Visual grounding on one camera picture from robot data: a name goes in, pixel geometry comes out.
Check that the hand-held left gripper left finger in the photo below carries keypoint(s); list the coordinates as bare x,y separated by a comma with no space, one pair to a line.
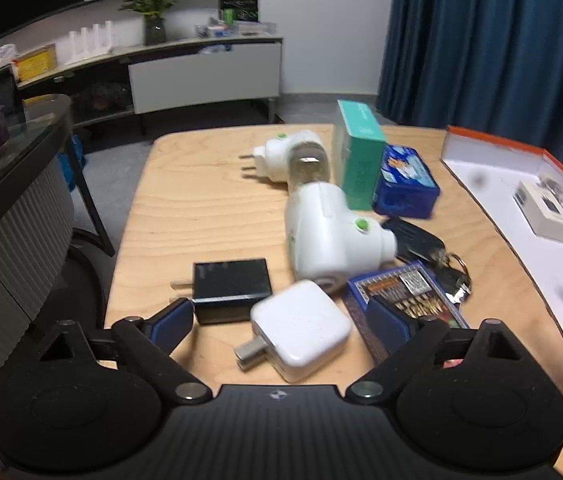
174,321

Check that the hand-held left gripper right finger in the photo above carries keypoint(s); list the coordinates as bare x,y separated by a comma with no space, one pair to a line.
386,321

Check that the blue patterned card box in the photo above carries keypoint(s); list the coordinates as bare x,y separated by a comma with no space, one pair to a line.
401,282

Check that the black charger adapter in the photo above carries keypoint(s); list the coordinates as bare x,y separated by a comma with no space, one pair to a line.
231,280

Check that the white charger adapter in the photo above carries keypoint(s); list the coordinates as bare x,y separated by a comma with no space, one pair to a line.
301,325

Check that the large white plug-in repellent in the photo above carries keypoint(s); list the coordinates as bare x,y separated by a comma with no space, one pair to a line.
321,230

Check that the white box lid orange rim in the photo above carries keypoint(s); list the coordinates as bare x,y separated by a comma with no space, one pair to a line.
501,195

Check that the small white box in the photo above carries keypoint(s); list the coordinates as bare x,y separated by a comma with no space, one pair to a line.
544,212

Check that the black car key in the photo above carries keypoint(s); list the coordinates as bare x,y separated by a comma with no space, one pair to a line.
411,237

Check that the small clear item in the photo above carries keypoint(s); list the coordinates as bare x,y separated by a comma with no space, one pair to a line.
556,186

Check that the green cardboard box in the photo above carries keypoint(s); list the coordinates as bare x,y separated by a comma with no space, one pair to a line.
359,160

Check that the grey ribbed counter black top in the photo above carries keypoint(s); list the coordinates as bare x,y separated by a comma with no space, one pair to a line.
11,240

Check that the blue crate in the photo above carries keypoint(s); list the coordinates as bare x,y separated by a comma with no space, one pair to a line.
71,160

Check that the white plug-in repellent with bottle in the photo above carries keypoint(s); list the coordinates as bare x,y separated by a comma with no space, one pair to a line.
281,152

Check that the dark item on cabinet shelf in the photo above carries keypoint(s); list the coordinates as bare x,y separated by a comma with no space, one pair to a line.
101,97

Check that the dark blue curtain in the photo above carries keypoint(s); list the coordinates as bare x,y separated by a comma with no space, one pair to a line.
486,50

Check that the grey tv cabinet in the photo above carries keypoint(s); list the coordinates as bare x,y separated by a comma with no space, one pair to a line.
201,75

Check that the black stand sign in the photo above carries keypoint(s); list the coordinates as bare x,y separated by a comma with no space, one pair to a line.
7,90

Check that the white router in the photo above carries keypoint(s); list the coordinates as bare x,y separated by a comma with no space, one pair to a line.
86,47

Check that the potted green plant dark vase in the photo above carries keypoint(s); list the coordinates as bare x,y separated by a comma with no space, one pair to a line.
154,30

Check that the yellow box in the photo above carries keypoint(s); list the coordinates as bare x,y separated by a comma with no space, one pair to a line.
36,62

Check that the clear plastic containers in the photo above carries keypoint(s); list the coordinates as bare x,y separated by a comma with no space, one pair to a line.
234,30

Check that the black box green print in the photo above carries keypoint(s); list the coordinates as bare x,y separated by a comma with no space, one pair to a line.
238,10

